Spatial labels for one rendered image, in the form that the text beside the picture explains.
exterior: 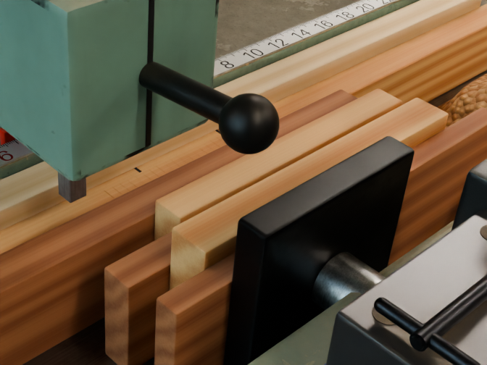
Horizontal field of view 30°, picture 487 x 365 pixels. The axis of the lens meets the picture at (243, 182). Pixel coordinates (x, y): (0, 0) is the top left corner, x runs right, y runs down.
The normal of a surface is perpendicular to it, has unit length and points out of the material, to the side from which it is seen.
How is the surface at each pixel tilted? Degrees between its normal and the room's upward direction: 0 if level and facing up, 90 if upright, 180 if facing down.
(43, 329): 90
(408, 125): 0
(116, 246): 90
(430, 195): 90
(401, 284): 0
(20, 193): 0
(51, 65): 90
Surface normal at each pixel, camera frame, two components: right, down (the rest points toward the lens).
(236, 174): 0.08, -0.80
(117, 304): -0.71, 0.37
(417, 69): 0.70, 0.47
